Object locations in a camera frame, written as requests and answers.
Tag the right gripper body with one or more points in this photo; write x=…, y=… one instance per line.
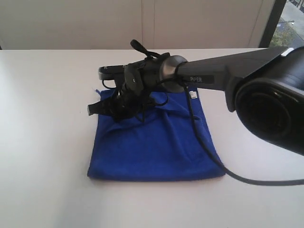
x=124, y=103

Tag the blue towel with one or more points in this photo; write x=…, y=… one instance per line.
x=171, y=145

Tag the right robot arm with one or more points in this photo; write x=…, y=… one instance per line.
x=264, y=87

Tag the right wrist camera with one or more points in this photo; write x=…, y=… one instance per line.
x=111, y=72

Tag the black window frame post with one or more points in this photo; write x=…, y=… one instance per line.
x=272, y=22

